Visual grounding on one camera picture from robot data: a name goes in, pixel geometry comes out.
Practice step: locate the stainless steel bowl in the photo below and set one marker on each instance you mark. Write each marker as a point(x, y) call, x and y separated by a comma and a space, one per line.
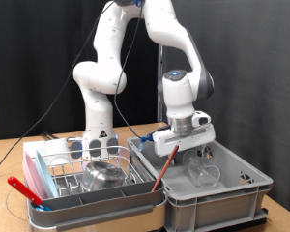
point(103, 177)

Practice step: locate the vertical metal pole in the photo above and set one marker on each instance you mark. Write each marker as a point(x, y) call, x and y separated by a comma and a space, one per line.
point(159, 96)

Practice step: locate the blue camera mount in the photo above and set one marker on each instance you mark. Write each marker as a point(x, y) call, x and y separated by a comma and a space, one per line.
point(146, 138)

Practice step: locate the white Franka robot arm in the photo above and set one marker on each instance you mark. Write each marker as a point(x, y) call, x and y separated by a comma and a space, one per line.
point(100, 74)

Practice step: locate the grey plastic crate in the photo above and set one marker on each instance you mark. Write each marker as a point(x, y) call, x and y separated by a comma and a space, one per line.
point(216, 206)

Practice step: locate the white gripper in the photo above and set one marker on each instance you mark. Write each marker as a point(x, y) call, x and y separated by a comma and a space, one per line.
point(183, 141)

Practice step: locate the light blue plate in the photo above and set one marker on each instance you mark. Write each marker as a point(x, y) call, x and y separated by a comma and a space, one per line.
point(47, 177)

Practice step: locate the clear wine glass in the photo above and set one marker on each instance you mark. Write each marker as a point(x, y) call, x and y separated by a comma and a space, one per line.
point(204, 170)

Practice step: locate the dark grey backdrop curtain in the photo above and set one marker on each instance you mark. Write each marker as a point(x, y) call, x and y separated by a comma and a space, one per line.
point(264, 96)

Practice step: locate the white box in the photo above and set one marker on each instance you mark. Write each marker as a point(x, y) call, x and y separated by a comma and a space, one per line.
point(51, 146)

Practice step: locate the black backdrop curtain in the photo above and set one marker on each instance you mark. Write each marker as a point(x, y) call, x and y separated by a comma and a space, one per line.
point(9, 48)

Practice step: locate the pink plate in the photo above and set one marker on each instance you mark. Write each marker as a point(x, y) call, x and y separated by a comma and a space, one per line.
point(32, 180)

